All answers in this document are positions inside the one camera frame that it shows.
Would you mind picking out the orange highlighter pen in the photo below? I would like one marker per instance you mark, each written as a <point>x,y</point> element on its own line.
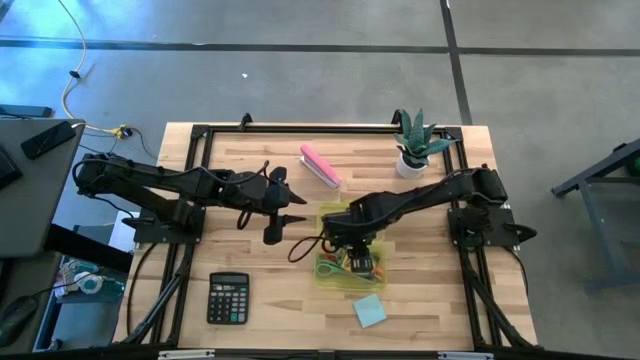
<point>378,273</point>

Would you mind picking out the black desk calculator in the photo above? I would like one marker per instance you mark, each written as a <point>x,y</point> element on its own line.
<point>228,300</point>

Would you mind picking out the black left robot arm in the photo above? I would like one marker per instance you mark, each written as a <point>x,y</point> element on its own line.
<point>150,177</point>

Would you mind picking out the black smartphone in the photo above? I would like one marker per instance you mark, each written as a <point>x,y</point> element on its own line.
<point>47,140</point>

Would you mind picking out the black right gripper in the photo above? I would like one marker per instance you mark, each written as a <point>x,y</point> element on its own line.
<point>352,230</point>

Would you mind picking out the white plant pot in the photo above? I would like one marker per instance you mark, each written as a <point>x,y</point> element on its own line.
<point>407,170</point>

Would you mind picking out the silver metal bracket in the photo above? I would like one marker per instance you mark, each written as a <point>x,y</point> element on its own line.
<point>466,356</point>
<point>186,355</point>

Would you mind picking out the yellow-green plastic case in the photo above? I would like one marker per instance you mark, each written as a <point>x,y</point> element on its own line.
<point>345,285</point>

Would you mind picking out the black computer mouse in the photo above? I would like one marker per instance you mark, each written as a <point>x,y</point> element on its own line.
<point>15,320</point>

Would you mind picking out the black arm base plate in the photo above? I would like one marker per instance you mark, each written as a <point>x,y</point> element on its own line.
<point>160,236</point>
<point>500,235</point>

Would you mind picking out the black flat device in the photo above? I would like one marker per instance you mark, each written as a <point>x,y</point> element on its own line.
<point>25,111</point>

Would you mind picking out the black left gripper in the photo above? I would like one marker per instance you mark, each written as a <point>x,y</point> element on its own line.
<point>275,202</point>

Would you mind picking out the black keyboard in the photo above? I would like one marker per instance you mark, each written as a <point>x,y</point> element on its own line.
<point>7,170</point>

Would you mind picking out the black aluminium table frame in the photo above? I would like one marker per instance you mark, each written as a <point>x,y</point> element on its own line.
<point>320,129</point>

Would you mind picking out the black frame clamp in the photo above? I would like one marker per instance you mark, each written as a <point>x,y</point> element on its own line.
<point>396,117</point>
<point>246,121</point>

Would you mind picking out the blue sticky note pad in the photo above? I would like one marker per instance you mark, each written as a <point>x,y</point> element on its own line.
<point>370,311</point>

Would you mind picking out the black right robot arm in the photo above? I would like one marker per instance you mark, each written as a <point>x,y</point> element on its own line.
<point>425,195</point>

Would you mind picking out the green succulent plant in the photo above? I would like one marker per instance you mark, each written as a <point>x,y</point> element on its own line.
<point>417,140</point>

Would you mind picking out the black desk beam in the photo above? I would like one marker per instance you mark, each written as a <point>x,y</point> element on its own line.
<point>85,247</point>

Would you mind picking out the dark grey metal bench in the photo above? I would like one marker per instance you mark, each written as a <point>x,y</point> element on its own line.
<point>600,167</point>

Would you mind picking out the pink white stapler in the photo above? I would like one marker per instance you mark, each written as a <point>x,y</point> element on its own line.
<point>320,165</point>

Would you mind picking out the white teal tape dispenser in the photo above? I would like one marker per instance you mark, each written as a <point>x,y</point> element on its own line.
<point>90,284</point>

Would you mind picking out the grey side table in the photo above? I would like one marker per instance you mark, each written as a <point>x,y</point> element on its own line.
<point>45,215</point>

